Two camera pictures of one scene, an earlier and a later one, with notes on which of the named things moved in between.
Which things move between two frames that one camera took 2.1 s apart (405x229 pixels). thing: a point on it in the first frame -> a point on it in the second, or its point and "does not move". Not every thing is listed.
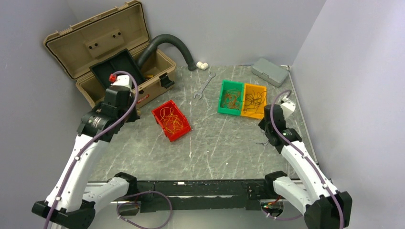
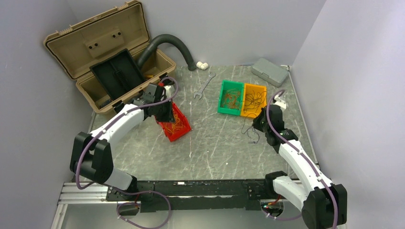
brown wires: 232,99 does not move
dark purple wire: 255,100 does not move
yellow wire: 172,123 does not move
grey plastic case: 270,72 does not move
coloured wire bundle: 264,144 -> 247,130
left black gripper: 133,116 -> 169,117
